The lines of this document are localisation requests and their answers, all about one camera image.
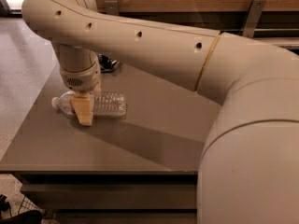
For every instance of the wire basket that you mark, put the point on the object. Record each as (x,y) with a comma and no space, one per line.
(26,205)

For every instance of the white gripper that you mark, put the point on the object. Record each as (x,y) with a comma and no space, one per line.
(81,80)

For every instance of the left metal bracket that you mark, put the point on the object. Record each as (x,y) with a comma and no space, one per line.
(112,7)

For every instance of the right metal bracket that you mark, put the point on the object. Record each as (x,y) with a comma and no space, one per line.
(253,16)

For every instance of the clear plastic water bottle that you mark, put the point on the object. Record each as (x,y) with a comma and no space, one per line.
(108,104)

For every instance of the black object bottom left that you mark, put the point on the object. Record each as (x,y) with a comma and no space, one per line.
(28,217)

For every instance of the metal bracket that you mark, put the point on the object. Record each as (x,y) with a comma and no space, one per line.
(253,16)
(112,7)

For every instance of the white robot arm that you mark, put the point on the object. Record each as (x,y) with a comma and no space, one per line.
(249,166)

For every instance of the blue chip bag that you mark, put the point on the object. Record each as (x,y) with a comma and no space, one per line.
(107,65)

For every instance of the grey drawer cabinet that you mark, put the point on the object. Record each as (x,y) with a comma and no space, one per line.
(138,170)

